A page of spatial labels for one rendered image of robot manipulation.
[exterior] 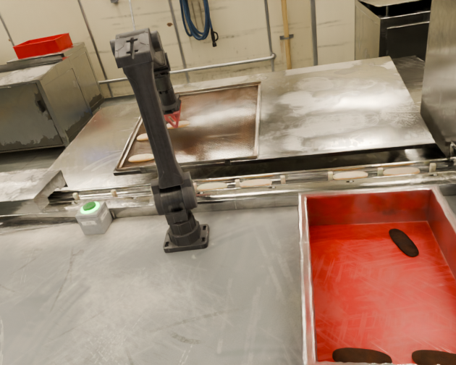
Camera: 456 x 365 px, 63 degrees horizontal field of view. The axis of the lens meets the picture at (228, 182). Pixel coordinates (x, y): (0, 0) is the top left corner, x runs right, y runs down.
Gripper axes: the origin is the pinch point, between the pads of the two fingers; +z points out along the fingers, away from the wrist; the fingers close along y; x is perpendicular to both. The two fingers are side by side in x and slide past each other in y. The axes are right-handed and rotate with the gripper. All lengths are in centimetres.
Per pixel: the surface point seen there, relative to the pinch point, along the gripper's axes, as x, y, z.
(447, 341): 61, 86, 1
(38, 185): -45, 27, 0
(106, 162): -34.9, -2.1, 14.5
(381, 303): 52, 78, 2
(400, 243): 61, 62, 4
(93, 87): -170, -286, 104
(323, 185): 47, 39, 5
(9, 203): -51, 34, -1
